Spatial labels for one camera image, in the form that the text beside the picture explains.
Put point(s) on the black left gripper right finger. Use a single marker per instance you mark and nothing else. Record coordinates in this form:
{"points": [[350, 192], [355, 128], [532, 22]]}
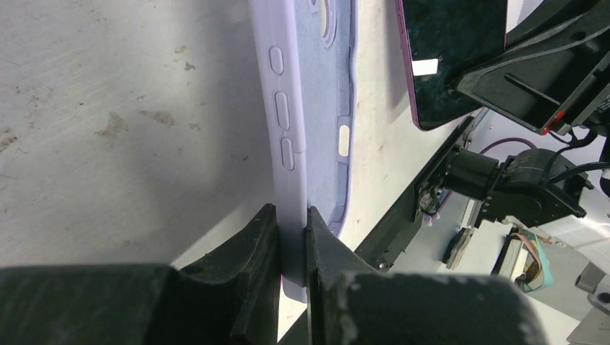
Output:
{"points": [[350, 302]]}

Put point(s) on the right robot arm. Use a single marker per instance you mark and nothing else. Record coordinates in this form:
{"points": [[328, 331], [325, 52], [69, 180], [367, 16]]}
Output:
{"points": [[537, 186]]}

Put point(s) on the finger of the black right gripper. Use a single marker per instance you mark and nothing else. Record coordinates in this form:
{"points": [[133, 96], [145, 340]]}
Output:
{"points": [[545, 16], [555, 83]]}

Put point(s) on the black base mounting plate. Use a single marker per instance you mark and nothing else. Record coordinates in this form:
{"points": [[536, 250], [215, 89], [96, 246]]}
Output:
{"points": [[394, 232]]}

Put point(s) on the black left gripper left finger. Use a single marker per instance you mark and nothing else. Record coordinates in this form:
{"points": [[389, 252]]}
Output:
{"points": [[229, 296]]}

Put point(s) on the purple phone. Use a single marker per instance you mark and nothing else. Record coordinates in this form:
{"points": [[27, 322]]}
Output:
{"points": [[440, 40]]}

